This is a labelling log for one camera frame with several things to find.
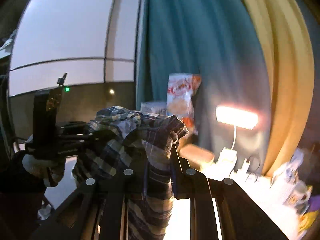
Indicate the plaid blue beige pants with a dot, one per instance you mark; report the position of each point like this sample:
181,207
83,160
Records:
144,140

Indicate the yellow curtain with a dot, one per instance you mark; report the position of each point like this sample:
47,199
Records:
287,49

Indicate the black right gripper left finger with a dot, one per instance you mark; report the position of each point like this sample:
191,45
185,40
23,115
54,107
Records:
98,209

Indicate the white charger plug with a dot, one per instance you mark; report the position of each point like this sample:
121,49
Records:
245,166

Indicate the snack bag with orange print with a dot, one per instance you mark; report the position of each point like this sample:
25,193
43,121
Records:
181,88

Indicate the yellow small object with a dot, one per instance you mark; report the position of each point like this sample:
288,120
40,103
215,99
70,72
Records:
306,220

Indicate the person's left hand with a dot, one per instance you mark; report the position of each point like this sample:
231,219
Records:
50,171

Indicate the beige plastic food container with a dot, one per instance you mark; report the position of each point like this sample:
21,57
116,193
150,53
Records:
198,158

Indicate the white wardrobe cabinet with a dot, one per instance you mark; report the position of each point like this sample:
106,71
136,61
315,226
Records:
87,41

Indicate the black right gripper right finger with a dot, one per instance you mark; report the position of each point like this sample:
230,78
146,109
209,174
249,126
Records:
219,209

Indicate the white desk lamp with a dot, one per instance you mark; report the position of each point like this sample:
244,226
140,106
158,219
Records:
238,118

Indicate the teal curtain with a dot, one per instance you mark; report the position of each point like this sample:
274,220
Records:
217,40

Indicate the white cartoon mug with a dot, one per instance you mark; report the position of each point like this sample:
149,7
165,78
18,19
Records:
299,195

